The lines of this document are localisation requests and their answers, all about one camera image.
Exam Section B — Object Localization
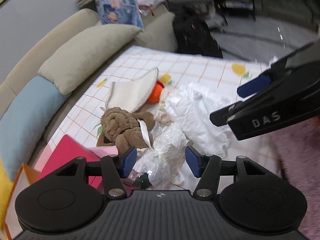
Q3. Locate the white paper bag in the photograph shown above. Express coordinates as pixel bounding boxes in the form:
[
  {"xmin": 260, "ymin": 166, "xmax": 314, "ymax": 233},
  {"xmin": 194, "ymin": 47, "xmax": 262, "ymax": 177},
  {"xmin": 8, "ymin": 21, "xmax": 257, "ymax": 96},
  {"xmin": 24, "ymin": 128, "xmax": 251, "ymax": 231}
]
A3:
[{"xmin": 164, "ymin": 82, "xmax": 236, "ymax": 160}]

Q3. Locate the clear plastic bundle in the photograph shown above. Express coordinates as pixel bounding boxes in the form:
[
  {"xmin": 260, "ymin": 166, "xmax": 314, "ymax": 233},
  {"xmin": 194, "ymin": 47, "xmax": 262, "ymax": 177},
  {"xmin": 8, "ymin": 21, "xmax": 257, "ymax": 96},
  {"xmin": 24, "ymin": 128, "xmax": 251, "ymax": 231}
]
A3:
[{"xmin": 130, "ymin": 122, "xmax": 189, "ymax": 187}]

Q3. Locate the orange crochet ball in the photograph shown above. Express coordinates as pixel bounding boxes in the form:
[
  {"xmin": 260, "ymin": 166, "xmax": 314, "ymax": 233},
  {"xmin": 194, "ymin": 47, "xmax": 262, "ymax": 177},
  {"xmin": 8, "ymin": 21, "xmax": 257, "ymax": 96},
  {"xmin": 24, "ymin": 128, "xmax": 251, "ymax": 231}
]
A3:
[{"xmin": 148, "ymin": 80, "xmax": 164, "ymax": 103}]

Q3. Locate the lemon print checked blanket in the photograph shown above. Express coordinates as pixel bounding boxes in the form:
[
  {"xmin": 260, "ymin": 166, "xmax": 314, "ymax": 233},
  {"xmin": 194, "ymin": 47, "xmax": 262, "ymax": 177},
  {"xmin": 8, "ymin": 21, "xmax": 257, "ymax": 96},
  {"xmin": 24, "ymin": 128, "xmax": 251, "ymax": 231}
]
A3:
[{"xmin": 33, "ymin": 46, "xmax": 281, "ymax": 191}]

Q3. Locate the brown knotted plush toy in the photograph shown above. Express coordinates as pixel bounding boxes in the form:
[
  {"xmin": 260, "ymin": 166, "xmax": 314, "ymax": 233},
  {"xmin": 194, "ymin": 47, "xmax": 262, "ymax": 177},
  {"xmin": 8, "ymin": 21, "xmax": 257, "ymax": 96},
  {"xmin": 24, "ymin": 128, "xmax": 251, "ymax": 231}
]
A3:
[{"xmin": 97, "ymin": 107, "xmax": 155, "ymax": 155}]

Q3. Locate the purple fluffy rug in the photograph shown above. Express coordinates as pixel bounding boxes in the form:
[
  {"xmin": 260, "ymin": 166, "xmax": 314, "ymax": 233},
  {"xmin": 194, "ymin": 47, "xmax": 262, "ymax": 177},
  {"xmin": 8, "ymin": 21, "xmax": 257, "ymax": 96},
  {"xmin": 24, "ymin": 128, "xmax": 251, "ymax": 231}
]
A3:
[{"xmin": 270, "ymin": 117, "xmax": 319, "ymax": 239}]

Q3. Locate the cream knitted item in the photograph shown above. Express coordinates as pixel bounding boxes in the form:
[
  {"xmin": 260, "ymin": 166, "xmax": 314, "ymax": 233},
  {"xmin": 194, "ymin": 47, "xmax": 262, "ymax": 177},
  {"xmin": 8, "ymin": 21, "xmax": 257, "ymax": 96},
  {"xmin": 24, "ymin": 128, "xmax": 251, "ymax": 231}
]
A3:
[{"xmin": 153, "ymin": 86, "xmax": 177, "ymax": 125}]

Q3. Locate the black backpack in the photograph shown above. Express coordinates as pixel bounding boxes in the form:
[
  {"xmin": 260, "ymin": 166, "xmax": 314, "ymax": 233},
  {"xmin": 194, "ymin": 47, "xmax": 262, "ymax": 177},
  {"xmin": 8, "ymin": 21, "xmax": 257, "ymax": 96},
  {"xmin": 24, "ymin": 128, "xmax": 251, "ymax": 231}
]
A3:
[{"xmin": 172, "ymin": 6, "xmax": 223, "ymax": 59}]

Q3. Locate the orange cardboard box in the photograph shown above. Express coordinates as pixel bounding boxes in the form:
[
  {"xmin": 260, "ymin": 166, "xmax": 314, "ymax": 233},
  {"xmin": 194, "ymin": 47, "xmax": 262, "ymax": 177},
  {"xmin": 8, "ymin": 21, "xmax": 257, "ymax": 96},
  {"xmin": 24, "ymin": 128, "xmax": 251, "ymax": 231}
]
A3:
[{"xmin": 3, "ymin": 164, "xmax": 40, "ymax": 239}]

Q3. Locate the light blue cushion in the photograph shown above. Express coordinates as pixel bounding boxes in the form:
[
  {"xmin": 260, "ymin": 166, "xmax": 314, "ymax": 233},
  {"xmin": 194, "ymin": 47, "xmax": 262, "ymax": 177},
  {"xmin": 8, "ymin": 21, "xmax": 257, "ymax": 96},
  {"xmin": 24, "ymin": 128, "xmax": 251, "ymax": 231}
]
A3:
[{"xmin": 1, "ymin": 76, "xmax": 70, "ymax": 181}]

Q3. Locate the beige sofa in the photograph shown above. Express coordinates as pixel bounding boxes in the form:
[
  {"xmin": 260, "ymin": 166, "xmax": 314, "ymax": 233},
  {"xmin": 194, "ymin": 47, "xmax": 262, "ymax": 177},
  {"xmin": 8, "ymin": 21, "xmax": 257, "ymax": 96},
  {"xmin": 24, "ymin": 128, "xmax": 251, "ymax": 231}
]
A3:
[{"xmin": 0, "ymin": 8, "xmax": 178, "ymax": 120}]

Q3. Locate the yellow cushion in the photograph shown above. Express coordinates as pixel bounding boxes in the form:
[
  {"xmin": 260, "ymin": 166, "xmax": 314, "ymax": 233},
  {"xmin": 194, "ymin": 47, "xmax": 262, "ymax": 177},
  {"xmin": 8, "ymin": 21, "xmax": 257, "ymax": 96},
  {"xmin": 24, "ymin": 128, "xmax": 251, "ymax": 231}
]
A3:
[{"xmin": 0, "ymin": 162, "xmax": 13, "ymax": 229}]

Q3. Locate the beige cushion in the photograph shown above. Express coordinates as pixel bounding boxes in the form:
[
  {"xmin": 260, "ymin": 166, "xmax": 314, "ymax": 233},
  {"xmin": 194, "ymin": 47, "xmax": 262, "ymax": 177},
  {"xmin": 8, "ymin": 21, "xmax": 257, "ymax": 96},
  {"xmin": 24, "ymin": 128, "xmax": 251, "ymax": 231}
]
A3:
[{"xmin": 38, "ymin": 24, "xmax": 142, "ymax": 95}]

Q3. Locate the blue anime print pillow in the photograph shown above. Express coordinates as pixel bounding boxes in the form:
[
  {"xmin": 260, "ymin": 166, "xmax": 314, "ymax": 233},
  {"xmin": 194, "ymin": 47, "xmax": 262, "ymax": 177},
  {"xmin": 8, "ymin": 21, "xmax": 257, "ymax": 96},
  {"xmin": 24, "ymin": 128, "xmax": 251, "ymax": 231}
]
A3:
[{"xmin": 95, "ymin": 0, "xmax": 144, "ymax": 29}]

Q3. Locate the cream drawstring pouch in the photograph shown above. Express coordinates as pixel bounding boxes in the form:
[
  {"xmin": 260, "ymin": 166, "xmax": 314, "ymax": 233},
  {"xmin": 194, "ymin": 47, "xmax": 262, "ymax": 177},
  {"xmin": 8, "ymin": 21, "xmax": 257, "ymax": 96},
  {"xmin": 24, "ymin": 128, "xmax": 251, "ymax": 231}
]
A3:
[{"xmin": 105, "ymin": 68, "xmax": 159, "ymax": 113}]

